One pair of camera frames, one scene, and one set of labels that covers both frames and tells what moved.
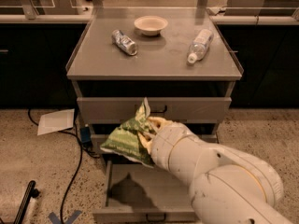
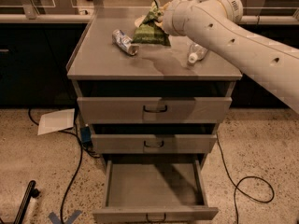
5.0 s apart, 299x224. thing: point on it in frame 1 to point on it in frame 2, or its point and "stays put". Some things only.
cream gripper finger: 158,122 to 164,7
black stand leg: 32,191 stays put
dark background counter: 35,49 stays put
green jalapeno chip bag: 125,140 to 149,32
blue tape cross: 56,220 stays put
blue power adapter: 85,134 stays put
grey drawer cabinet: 174,57 stays put
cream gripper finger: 148,144 to 160,23
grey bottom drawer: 144,194 stays put
